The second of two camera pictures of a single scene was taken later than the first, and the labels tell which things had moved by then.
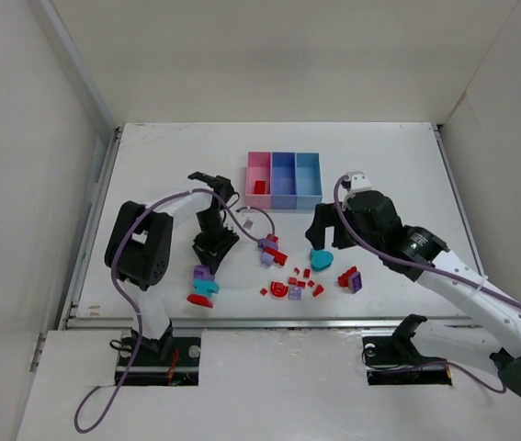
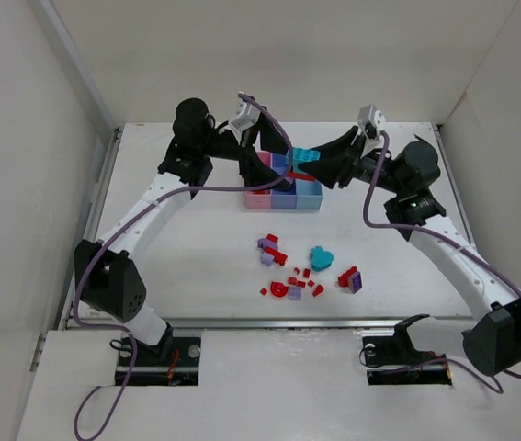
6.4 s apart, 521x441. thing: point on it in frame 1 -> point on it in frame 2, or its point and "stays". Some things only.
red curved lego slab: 200,300 -> 301,176
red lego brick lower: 278,256 stays
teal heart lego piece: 321,259 stays
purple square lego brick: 355,282 stays
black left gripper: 214,242 -> 245,150
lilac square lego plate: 295,293 stays
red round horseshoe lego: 278,288 stays
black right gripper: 330,219 -> 349,162
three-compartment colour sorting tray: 283,180 stays
